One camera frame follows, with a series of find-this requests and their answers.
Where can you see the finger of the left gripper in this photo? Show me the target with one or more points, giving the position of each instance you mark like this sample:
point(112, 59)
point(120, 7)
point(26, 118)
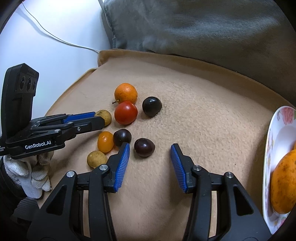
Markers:
point(83, 126)
point(61, 118)

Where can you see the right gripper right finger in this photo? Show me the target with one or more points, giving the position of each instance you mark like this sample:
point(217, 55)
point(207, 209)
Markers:
point(238, 218)

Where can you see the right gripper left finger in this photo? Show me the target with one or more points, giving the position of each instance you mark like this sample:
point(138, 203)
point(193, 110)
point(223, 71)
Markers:
point(78, 207)

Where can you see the orange cherry tomato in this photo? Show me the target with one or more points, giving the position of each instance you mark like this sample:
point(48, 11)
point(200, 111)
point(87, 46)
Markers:
point(105, 142)

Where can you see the tan longan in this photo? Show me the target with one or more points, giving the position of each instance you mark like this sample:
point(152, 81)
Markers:
point(96, 158)
point(106, 115)

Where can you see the dark plum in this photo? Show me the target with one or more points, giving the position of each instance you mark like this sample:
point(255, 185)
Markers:
point(144, 147)
point(151, 106)
point(122, 136)

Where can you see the red tomato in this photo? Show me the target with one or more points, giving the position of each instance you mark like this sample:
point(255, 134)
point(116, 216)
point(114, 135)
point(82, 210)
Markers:
point(125, 113)

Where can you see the small orange mandarin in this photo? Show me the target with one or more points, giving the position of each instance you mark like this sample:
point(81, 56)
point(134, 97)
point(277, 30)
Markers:
point(125, 92)

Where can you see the white gloved left hand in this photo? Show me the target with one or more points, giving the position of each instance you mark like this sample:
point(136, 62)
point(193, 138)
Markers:
point(32, 174)

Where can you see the large spotted orange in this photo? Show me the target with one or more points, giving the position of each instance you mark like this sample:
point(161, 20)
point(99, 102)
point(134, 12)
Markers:
point(282, 186)

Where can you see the floral white plate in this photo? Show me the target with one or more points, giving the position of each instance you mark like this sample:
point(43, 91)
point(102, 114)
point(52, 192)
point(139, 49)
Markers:
point(280, 140)

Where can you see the tan fleece mat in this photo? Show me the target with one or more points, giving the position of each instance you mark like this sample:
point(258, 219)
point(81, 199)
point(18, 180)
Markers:
point(218, 117)

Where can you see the grey cushion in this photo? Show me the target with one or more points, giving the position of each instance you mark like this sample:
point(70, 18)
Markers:
point(253, 38)

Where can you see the black camera box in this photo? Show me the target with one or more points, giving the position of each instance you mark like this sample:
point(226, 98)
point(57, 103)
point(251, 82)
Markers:
point(19, 89)

